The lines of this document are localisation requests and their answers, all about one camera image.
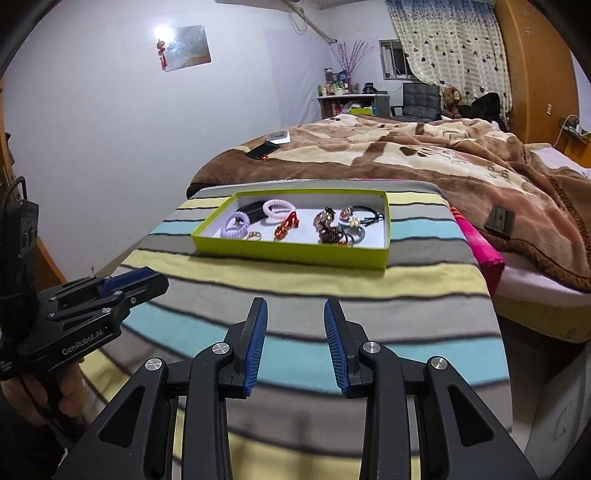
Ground wooden cabinet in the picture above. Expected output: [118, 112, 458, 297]
[0, 134, 68, 287]

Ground black wallet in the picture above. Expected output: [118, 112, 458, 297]
[485, 205, 515, 236]

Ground person's left forearm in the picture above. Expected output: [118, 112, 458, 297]
[0, 401, 70, 480]

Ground yellow bed frame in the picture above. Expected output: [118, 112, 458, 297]
[496, 295, 591, 344]

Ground black phone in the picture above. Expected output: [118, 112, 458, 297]
[245, 142, 281, 162]

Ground pink spiral hair tie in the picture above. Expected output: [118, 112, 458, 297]
[262, 198, 293, 225]

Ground white ceiling pipe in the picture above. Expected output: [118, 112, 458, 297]
[286, 0, 342, 45]

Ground black cable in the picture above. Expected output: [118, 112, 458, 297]
[2, 176, 27, 217]

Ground heart print curtain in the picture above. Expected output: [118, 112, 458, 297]
[385, 0, 513, 116]

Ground row of toiletry bottles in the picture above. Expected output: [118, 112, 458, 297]
[317, 68, 361, 97]

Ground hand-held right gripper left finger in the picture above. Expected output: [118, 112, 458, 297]
[53, 296, 269, 480]

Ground grey hair tie white beads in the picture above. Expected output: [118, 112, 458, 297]
[339, 215, 368, 246]

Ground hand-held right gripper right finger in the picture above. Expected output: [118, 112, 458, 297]
[323, 296, 539, 480]

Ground black clothing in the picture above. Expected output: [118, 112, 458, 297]
[462, 92, 502, 123]

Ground pink flower branches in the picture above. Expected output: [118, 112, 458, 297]
[333, 41, 374, 84]

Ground person's left hand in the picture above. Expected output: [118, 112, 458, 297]
[0, 364, 88, 428]

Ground power strip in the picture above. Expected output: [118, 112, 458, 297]
[558, 114, 587, 137]

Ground purple spiral hair tie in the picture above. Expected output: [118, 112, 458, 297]
[221, 211, 252, 239]

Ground red hair clip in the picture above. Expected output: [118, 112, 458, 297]
[272, 211, 300, 241]

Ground orange wooden panel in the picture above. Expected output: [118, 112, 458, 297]
[496, 0, 591, 169]

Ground window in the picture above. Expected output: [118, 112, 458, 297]
[379, 39, 414, 80]

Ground brown printed blanket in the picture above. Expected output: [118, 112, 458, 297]
[187, 113, 591, 294]

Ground pink cloth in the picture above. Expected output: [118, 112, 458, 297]
[450, 208, 506, 296]

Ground green cardboard tray box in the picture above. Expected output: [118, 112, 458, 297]
[191, 188, 392, 272]

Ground black cord bracelet pink charm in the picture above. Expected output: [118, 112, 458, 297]
[339, 205, 386, 229]

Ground silver wall poster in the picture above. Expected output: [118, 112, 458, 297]
[161, 24, 212, 72]

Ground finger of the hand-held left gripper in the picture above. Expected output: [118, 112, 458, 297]
[62, 266, 155, 299]
[110, 272, 170, 320]

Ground black office chair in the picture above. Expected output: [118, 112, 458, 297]
[392, 82, 443, 123]

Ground black wrist band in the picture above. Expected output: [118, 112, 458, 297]
[240, 200, 271, 222]

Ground white desk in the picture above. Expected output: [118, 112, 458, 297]
[317, 92, 389, 120]

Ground brown teddy bear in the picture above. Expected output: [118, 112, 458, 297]
[441, 85, 465, 118]

